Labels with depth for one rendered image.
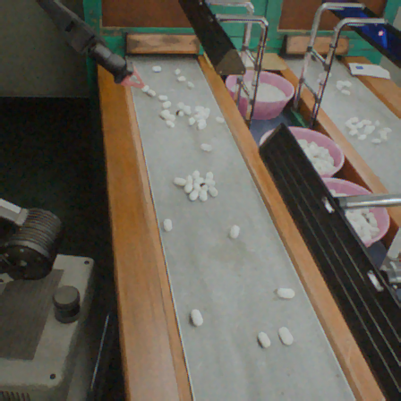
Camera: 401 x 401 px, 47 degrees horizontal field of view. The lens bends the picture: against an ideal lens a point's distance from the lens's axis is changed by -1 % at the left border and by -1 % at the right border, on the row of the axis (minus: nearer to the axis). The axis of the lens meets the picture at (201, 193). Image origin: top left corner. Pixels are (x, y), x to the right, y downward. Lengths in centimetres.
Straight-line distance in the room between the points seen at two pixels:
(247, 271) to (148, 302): 25
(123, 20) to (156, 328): 134
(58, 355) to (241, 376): 52
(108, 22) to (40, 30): 100
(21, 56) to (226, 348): 237
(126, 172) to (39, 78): 182
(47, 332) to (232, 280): 52
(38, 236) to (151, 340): 36
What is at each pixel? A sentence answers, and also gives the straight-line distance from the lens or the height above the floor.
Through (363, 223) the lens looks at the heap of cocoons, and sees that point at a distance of 132.
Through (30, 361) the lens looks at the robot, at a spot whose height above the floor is 48.
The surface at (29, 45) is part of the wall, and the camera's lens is 297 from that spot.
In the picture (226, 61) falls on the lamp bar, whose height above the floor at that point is 108.
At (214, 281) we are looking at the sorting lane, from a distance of 107.
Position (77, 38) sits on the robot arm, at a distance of 145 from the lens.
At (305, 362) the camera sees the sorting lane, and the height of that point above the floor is 74.
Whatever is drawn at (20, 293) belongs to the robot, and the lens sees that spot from 141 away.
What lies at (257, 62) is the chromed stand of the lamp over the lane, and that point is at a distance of 150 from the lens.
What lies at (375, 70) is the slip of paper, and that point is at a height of 77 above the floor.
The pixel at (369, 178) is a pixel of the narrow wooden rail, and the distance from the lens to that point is 146.
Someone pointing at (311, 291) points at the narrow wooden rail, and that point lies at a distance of 107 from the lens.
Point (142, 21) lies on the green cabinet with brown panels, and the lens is 198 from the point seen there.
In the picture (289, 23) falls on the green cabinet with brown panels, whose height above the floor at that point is 90.
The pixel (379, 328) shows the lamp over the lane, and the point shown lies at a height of 108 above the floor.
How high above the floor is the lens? 155
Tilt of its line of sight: 39 degrees down
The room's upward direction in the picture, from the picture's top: 7 degrees clockwise
